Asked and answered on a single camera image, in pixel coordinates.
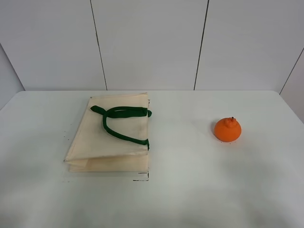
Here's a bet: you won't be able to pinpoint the white linen bag green handles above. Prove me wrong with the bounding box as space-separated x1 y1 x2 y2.
64 93 152 173

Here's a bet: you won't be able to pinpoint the orange fruit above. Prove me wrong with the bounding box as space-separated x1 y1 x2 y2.
214 117 242 143

